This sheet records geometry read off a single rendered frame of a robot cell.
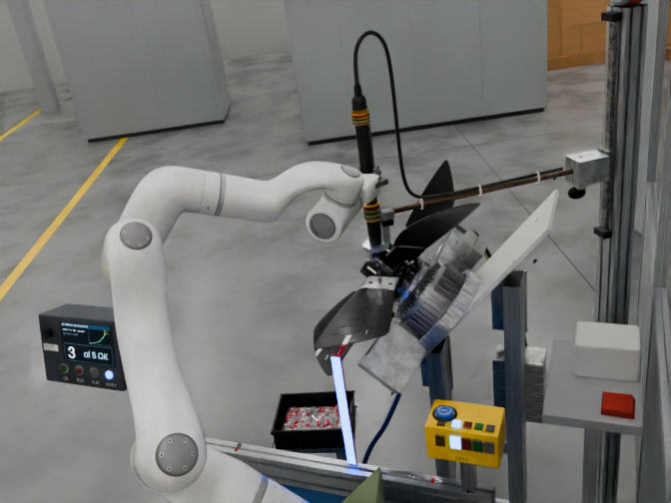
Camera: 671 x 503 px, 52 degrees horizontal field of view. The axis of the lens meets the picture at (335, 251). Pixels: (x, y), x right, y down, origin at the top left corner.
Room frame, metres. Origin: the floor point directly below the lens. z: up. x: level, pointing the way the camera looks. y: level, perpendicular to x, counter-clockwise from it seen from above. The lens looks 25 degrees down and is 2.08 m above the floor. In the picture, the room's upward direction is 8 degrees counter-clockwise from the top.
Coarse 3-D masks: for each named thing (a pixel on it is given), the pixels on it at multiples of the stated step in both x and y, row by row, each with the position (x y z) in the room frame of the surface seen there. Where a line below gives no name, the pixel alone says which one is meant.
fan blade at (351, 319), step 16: (368, 288) 1.61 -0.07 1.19; (352, 304) 1.56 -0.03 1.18; (368, 304) 1.53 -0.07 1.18; (384, 304) 1.52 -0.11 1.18; (336, 320) 1.52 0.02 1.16; (352, 320) 1.48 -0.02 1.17; (368, 320) 1.46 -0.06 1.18; (384, 320) 1.44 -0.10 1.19; (320, 336) 1.50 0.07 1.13; (336, 336) 1.45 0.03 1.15; (352, 336) 1.42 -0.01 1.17; (368, 336) 1.39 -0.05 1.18
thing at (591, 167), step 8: (584, 152) 1.78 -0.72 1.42; (592, 152) 1.77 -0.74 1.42; (600, 152) 1.76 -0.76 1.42; (608, 152) 1.73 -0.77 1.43; (568, 160) 1.76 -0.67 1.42; (576, 160) 1.73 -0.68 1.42; (584, 160) 1.72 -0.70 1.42; (592, 160) 1.71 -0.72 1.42; (600, 160) 1.71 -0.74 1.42; (608, 160) 1.72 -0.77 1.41; (568, 168) 1.76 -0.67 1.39; (576, 168) 1.72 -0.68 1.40; (584, 168) 1.71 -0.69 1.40; (592, 168) 1.71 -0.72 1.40; (600, 168) 1.71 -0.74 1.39; (608, 168) 1.72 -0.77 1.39; (568, 176) 1.76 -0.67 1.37; (576, 176) 1.72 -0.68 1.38; (584, 176) 1.71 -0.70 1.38; (592, 176) 1.71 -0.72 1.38; (600, 176) 1.72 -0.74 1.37; (608, 176) 1.72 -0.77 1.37; (576, 184) 1.72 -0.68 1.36; (584, 184) 1.71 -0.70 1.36
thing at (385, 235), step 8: (384, 216) 1.62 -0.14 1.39; (392, 216) 1.63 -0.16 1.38; (384, 224) 1.62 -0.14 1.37; (392, 224) 1.62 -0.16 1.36; (384, 232) 1.62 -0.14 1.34; (368, 240) 1.66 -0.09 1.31; (384, 240) 1.62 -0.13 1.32; (368, 248) 1.61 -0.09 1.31; (376, 248) 1.60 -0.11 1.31; (384, 248) 1.60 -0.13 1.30
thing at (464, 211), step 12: (468, 204) 1.54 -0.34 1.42; (432, 216) 1.49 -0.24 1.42; (444, 216) 1.54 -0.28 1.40; (456, 216) 1.57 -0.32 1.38; (408, 228) 1.50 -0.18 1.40; (420, 228) 1.56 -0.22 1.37; (432, 228) 1.58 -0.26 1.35; (444, 228) 1.60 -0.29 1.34; (396, 240) 1.60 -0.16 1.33; (408, 240) 1.62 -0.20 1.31; (420, 240) 1.63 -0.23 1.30; (432, 240) 1.64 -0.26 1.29
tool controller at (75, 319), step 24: (48, 312) 1.62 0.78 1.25; (72, 312) 1.61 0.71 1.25; (96, 312) 1.60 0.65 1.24; (48, 336) 1.57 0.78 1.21; (72, 336) 1.55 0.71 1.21; (96, 336) 1.52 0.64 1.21; (48, 360) 1.58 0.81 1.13; (96, 360) 1.51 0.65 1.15; (120, 360) 1.49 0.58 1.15; (96, 384) 1.50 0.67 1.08; (120, 384) 1.47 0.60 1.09
